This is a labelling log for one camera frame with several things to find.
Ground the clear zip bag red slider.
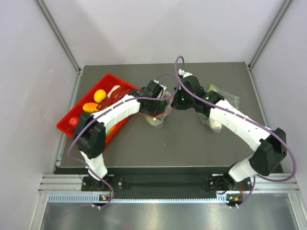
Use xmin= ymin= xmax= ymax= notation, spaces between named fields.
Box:
xmin=144 ymin=91 xmax=173 ymax=128

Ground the fake cabbage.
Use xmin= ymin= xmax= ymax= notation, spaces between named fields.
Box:
xmin=145 ymin=115 xmax=165 ymax=127

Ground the fake green pepper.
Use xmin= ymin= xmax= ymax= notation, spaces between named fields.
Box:
xmin=159 ymin=100 xmax=168 ymax=110

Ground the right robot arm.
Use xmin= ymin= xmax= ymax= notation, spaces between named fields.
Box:
xmin=172 ymin=70 xmax=287 ymax=190

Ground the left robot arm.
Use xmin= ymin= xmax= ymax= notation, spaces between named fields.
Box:
xmin=73 ymin=80 xmax=167 ymax=190

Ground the fake green cucumber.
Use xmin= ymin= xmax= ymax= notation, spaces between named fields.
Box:
xmin=199 ymin=114 xmax=209 ymax=122

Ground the fake white radish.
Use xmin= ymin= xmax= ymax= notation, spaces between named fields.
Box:
xmin=107 ymin=85 xmax=121 ymax=99

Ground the fake leek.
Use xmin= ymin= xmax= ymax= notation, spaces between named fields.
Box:
xmin=208 ymin=84 xmax=223 ymax=132

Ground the fake mango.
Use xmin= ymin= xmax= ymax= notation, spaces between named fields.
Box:
xmin=106 ymin=125 xmax=117 ymax=138

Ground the clear bag with leek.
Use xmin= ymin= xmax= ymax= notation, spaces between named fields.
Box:
xmin=198 ymin=83 xmax=241 ymax=133

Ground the fake lemon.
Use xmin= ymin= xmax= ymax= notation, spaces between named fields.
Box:
xmin=94 ymin=89 xmax=107 ymax=104

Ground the fake orange fruit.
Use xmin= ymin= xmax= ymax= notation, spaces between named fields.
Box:
xmin=82 ymin=103 xmax=101 ymax=114

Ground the fake red apple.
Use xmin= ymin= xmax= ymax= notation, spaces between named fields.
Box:
xmin=68 ymin=116 xmax=80 ymax=127

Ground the red plastic bin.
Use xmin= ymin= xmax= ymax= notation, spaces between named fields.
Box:
xmin=57 ymin=73 xmax=137 ymax=138

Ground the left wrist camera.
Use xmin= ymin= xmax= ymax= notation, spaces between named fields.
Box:
xmin=154 ymin=80 xmax=166 ymax=98

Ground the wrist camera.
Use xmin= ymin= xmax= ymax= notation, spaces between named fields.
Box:
xmin=154 ymin=80 xmax=166 ymax=98
xmin=178 ymin=69 xmax=193 ymax=78

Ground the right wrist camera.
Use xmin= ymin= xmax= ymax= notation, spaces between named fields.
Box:
xmin=178 ymin=69 xmax=193 ymax=78

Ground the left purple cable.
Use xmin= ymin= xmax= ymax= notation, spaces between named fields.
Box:
xmin=67 ymin=72 xmax=179 ymax=209

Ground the purple cable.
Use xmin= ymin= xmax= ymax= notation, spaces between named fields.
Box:
xmin=174 ymin=56 xmax=297 ymax=208
xmin=67 ymin=72 xmax=179 ymax=209

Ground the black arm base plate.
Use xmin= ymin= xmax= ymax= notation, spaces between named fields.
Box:
xmin=81 ymin=166 xmax=252 ymax=199

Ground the grey cable duct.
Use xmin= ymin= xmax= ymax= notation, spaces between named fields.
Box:
xmin=48 ymin=194 xmax=240 ymax=204

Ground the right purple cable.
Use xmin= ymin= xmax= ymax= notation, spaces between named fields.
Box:
xmin=174 ymin=56 xmax=297 ymax=208

